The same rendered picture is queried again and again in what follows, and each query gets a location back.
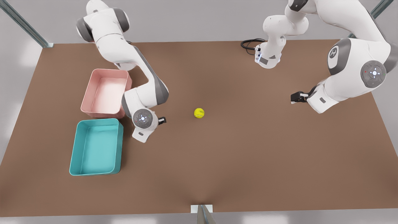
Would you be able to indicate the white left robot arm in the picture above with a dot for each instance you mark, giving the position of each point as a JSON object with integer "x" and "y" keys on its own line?
{"x": 351, "y": 71}

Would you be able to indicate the pink plastic tray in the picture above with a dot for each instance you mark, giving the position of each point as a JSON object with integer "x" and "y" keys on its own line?
{"x": 105, "y": 91}

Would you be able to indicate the yellow tennis ball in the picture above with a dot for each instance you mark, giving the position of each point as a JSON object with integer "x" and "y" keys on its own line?
{"x": 199, "y": 113}

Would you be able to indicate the teal plastic tray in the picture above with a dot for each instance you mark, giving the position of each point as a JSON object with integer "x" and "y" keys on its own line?
{"x": 96, "y": 147}

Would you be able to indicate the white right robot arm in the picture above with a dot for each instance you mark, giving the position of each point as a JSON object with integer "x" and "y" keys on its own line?
{"x": 116, "y": 49}

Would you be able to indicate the silver frame post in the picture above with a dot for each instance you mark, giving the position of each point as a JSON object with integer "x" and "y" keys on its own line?
{"x": 203, "y": 214}
{"x": 374, "y": 12}
{"x": 25, "y": 25}

